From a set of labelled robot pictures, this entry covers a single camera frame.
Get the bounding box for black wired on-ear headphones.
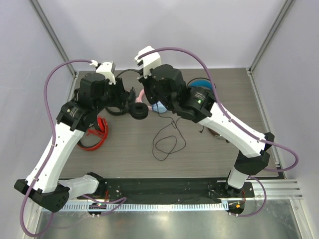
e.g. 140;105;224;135
116;69;205;161

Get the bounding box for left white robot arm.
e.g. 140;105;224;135
14;73;129;213

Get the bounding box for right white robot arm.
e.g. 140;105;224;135
139;64;274;197

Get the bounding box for pink blue cat-ear headphones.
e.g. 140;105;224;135
136;89;167;114

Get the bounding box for red headphones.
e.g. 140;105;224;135
77;116;109;151

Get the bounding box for black blue over-ear headphones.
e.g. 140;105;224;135
187;77;216;91

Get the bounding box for brown leather headphones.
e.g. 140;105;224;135
208;129;229;143

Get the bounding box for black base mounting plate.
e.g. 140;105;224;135
69;178;255;205

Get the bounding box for black headphones with wrapped cable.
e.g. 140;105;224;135
105;90;128;116

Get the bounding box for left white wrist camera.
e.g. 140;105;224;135
90;60;116;85

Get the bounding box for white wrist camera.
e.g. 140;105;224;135
134;45;161;78
90;60;116;85

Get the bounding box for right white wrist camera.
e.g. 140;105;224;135
134;45;161;78

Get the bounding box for slotted cable duct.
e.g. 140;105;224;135
60;202;229;212

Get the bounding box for aluminium rail front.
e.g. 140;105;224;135
250;179;304;200

